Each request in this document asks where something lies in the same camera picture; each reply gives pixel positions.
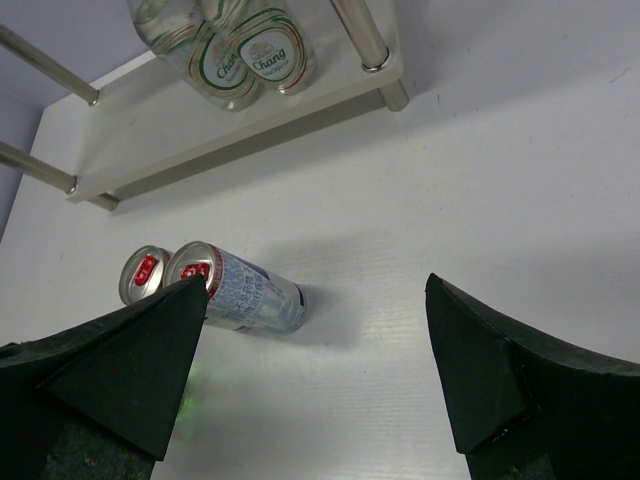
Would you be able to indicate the blue silver can left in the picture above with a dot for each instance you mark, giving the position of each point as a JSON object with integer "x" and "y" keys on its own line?
{"x": 142, "y": 273}

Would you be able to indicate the white two-tier shelf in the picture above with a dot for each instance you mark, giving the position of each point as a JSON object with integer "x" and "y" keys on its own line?
{"x": 149, "y": 128}

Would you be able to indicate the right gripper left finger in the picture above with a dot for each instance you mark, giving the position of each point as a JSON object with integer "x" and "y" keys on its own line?
{"x": 100, "y": 400}

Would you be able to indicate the clear Chang bottle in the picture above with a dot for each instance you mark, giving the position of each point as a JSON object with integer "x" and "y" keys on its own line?
{"x": 269, "y": 39}
{"x": 178, "y": 33}

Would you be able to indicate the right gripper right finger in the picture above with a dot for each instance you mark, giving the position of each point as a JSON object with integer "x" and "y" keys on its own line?
{"x": 523, "y": 404}

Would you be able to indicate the silver can right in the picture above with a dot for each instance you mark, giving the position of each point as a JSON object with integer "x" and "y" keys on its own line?
{"x": 241, "y": 296}

